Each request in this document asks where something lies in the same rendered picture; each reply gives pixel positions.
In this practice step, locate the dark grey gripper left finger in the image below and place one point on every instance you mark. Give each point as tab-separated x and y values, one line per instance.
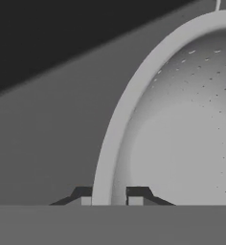
80	193

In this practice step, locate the grey metal colander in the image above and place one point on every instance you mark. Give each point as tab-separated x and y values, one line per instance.
182	137

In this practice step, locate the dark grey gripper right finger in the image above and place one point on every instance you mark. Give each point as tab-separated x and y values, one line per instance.
138	193

